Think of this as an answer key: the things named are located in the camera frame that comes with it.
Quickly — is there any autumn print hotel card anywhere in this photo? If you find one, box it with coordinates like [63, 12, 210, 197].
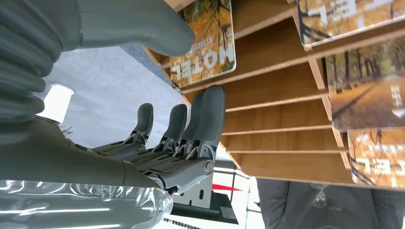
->
[347, 129, 405, 189]
[325, 37, 405, 131]
[169, 0, 237, 89]
[296, 0, 405, 49]

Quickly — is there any wooden card rack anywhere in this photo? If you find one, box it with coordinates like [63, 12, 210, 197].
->
[142, 0, 405, 191]

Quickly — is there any person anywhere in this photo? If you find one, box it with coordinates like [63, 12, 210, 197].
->
[256, 178, 405, 229]

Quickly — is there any clear plastic cover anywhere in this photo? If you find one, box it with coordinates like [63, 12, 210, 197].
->
[0, 179, 174, 229]

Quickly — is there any bright light panel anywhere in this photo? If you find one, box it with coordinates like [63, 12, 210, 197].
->
[37, 83, 75, 124]

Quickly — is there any ribbed grey right arm sleeve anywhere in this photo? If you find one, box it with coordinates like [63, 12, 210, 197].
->
[0, 0, 84, 144]

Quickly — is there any grey slotted metal bracket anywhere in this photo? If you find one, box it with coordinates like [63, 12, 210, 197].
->
[171, 172, 240, 226]

